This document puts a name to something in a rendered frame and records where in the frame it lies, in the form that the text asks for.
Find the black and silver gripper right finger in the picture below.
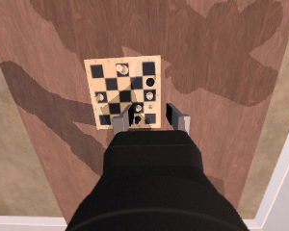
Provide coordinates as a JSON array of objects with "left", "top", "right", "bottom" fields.
[{"left": 166, "top": 103, "right": 191, "bottom": 135}]

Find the white chess rook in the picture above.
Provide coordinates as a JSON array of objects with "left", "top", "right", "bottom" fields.
[{"left": 146, "top": 92, "right": 153, "bottom": 99}]

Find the white chess piece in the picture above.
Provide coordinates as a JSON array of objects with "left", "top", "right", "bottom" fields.
[
  {"left": 116, "top": 64, "right": 128, "bottom": 75},
  {"left": 93, "top": 94, "right": 104, "bottom": 103}
]

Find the cream and black chessboard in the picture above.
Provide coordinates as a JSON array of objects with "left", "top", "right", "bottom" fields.
[{"left": 84, "top": 56, "right": 160, "bottom": 129}]

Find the white pawn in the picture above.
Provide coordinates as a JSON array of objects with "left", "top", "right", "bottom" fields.
[
  {"left": 136, "top": 105, "right": 142, "bottom": 112},
  {"left": 147, "top": 105, "right": 153, "bottom": 112}
]

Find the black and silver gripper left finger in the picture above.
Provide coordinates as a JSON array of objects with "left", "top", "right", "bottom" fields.
[{"left": 112, "top": 104, "right": 134, "bottom": 136}]

